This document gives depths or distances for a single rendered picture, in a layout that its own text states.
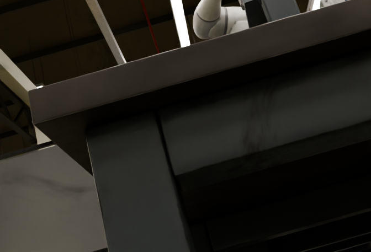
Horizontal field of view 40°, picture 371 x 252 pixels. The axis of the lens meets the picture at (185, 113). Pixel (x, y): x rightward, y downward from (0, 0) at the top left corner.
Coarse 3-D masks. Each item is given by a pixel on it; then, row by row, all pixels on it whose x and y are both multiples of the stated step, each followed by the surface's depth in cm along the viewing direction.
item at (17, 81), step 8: (0, 56) 524; (0, 64) 518; (8, 64) 543; (0, 72) 532; (8, 72) 537; (16, 72) 562; (8, 80) 551; (16, 80) 555; (24, 80) 584; (16, 88) 571; (24, 88) 576; (32, 88) 605; (24, 96) 594
